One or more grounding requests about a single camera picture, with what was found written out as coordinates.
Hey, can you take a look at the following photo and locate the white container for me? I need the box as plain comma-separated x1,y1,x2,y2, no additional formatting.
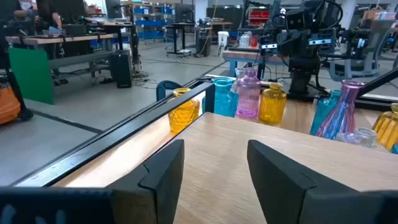
217,30,230,48

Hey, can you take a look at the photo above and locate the black computer tower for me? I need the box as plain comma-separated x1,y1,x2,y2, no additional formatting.
111,49,133,89

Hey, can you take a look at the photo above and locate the black background desk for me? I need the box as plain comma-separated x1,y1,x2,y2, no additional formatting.
165,21,234,58

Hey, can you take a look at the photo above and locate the blue bin shelving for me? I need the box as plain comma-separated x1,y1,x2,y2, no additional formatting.
132,2,177,41

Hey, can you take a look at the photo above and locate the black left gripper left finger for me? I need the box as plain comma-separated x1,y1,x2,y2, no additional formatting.
107,139,185,224

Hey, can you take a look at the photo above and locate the clear patterned glass vase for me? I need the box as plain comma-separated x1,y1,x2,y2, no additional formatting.
337,127,379,149

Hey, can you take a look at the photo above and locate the yellow large fluted vase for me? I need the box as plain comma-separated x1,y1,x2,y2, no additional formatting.
372,102,398,151

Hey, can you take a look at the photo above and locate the black aluminium rig frame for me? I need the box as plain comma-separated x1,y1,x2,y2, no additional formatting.
354,67,398,111

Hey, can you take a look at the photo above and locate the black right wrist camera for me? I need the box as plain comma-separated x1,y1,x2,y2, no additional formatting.
285,8,313,31

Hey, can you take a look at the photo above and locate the yellow honeycomb glass vase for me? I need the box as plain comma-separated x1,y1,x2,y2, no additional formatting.
168,87,201,136

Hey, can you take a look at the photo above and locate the green board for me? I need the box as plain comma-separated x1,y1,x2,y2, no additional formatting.
8,47,54,105

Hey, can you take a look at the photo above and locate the black monitor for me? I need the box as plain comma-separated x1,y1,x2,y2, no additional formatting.
60,0,90,35

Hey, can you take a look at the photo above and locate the teal textured glass bottle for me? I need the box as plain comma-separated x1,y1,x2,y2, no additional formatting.
309,89,342,136

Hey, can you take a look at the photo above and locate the wooden shelf board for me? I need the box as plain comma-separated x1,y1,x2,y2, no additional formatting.
54,112,398,224

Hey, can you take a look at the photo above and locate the teal urn-shaped glass vase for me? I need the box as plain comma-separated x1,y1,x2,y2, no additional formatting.
201,77,239,118

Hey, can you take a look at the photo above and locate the yellow ribbed glass bottle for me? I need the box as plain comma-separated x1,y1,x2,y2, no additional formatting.
258,82,287,126

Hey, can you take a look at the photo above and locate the grey office chair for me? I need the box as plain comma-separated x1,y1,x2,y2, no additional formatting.
329,18,398,82

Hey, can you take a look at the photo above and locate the red bin rack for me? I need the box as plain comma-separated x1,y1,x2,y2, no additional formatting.
247,9,271,27

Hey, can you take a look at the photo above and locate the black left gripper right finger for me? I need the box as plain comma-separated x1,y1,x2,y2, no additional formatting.
247,139,358,224

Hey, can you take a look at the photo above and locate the clear jar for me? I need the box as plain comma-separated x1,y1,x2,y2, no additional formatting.
238,33,251,49

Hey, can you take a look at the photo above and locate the pink ribbed glass bottle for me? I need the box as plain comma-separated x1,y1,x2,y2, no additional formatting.
235,68,261,121

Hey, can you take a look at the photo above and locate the clear square glass bottle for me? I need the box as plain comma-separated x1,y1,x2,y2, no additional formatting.
229,67,249,94

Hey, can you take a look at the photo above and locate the person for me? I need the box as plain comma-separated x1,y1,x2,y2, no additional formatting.
34,0,65,32
0,0,35,35

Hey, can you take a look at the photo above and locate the pink flared diamond-cut vase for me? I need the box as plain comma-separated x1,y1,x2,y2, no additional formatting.
315,79,365,140

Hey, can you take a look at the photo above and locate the wooden workbench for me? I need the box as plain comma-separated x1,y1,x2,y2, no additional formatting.
5,32,131,82

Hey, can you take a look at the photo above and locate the orange plastic container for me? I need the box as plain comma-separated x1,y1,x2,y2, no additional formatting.
0,82,22,125

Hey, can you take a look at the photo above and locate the blue chair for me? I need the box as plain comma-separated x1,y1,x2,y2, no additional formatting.
155,80,183,102

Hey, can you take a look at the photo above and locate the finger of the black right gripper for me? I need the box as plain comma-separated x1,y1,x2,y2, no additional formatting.
307,28,336,58
260,34,279,58

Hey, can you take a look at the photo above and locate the wooden blue-legged side table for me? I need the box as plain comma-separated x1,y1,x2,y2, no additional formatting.
222,49,292,78

